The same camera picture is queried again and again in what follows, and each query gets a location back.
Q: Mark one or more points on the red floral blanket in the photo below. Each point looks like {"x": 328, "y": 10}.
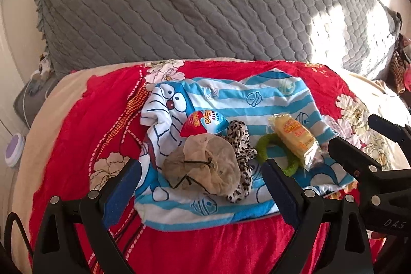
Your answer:
{"x": 80, "y": 120}

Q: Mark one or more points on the yellow cake snack packet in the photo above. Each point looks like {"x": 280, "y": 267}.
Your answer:
{"x": 295, "y": 136}

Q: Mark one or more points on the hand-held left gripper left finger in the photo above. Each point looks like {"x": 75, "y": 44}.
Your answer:
{"x": 123, "y": 190}

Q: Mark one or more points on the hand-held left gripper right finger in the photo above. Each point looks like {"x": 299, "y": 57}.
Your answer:
{"x": 281, "y": 193}

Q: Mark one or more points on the blue striped cartoon towel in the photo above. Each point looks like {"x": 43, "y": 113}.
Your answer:
{"x": 224, "y": 100}

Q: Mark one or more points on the grey quilted headboard cover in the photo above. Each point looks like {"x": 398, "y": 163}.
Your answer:
{"x": 192, "y": 4}

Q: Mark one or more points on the pile of clothes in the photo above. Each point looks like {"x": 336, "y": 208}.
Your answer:
{"x": 399, "y": 68}

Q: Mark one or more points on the leopard print scrunchie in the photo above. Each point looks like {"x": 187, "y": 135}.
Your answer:
{"x": 239, "y": 139}

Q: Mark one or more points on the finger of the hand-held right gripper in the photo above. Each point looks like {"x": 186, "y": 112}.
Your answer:
{"x": 395, "y": 131}
{"x": 350, "y": 158}

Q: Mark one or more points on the small white trinket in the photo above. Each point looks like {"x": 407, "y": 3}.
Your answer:
{"x": 44, "y": 63}

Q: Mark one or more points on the sheer pink scrunchie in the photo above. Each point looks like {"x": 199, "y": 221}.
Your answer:
{"x": 218, "y": 165}

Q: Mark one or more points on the round purple lid container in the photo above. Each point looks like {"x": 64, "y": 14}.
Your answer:
{"x": 14, "y": 148}

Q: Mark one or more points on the white wardrobe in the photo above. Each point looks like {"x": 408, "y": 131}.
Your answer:
{"x": 8, "y": 84}

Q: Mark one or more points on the green fuzzy scrunchie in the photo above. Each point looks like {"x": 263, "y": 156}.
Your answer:
{"x": 263, "y": 145}

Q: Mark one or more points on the red toy egg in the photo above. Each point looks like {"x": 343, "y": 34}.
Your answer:
{"x": 199, "y": 124}

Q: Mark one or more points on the grey nightstand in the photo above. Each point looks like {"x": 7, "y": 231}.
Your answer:
{"x": 29, "y": 97}

